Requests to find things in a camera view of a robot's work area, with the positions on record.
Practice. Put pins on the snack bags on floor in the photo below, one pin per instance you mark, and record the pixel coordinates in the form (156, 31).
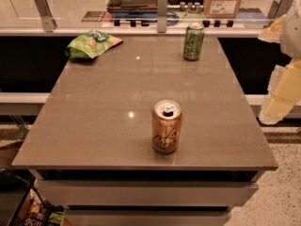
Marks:
(41, 212)

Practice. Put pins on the green rice chip bag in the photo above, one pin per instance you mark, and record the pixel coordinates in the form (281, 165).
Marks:
(91, 44)

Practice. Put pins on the orange soda can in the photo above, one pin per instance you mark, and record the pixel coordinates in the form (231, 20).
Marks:
(166, 126)

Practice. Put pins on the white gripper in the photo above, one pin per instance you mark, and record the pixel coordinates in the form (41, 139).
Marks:
(292, 37)

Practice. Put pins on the metal glass bracket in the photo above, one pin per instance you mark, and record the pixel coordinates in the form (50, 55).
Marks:
(46, 17)
(278, 8)
(161, 16)

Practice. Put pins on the cardboard box with label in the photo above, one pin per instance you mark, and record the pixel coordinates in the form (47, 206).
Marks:
(221, 8)

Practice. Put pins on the upper white drawer front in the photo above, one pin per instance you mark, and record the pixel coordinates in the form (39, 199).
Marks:
(146, 193)

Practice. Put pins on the lower white drawer front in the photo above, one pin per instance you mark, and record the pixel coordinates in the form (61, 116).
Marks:
(145, 218)

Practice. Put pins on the green soda can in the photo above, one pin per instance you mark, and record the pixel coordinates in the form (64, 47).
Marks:
(193, 41)

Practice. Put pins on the right metal glass bracket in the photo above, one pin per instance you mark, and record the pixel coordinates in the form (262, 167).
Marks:
(278, 8)

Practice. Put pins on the white drawer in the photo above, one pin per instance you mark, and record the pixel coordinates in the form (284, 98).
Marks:
(145, 218)
(146, 193)

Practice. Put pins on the left metal glass bracket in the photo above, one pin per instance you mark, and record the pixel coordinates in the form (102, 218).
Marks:
(46, 17)

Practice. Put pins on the middle metal glass bracket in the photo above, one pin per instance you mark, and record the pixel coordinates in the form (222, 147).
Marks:
(161, 16)

